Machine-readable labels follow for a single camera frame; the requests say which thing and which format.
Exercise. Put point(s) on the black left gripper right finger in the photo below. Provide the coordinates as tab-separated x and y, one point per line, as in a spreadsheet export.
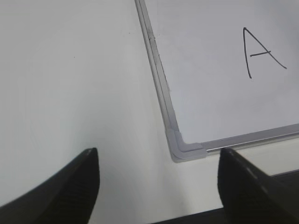
250	196

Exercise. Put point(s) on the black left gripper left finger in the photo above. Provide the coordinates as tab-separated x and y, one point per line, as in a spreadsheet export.
68	197

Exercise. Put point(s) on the white board with grey frame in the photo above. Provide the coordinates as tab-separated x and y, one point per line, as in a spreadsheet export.
226	72

